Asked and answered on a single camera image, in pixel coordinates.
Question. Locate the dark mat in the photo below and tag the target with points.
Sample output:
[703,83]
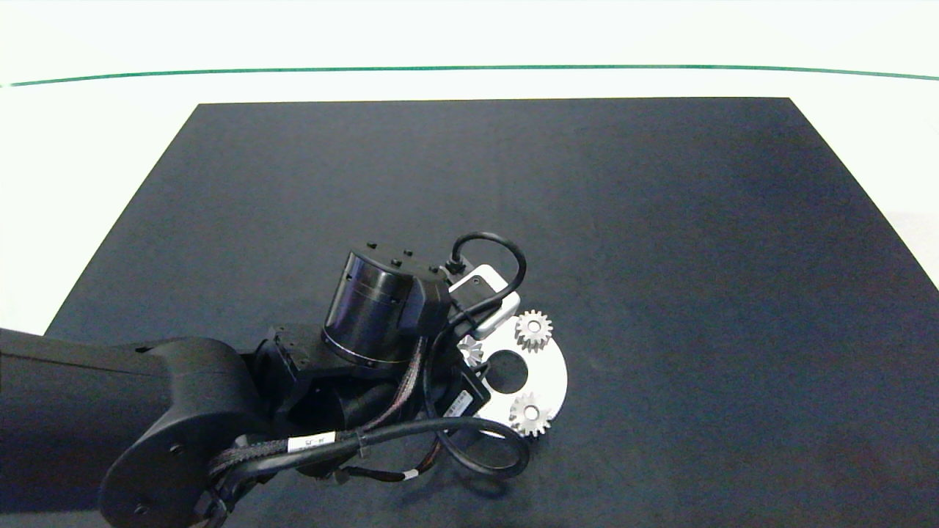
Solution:
[660,257]

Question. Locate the small steel planetary gear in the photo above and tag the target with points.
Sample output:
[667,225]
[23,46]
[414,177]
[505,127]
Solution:
[469,345]
[540,419]
[543,332]

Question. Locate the silver boxy wrist camera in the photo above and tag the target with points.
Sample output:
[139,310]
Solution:
[480,280]

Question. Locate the round white carrier plate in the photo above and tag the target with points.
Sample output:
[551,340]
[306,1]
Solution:
[552,375]

